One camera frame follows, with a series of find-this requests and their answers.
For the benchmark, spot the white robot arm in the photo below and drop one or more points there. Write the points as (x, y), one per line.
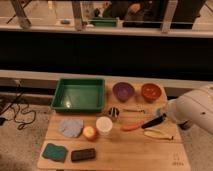
(193, 107)

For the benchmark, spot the purple bowl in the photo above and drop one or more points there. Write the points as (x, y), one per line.
(123, 91)

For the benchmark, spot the red bowl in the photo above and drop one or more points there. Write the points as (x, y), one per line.
(150, 92)

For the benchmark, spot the green plastic tray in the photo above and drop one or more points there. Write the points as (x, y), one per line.
(80, 95)

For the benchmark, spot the white cup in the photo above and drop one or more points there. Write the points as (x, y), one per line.
(104, 125)

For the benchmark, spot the red yellow apple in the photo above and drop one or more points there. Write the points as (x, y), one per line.
(90, 133)

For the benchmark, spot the blue grey cloth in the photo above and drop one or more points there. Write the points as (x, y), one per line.
(71, 127)

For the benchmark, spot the green bin in background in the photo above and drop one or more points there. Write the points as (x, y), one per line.
(104, 22)

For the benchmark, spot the yellow banana toy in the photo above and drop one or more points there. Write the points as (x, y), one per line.
(157, 135)

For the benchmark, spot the black sponge block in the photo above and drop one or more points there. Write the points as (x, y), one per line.
(84, 154)

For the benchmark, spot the person in dark clothes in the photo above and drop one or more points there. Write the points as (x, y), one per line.
(150, 13)

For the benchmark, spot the green sponge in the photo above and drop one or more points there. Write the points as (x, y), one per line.
(55, 152)

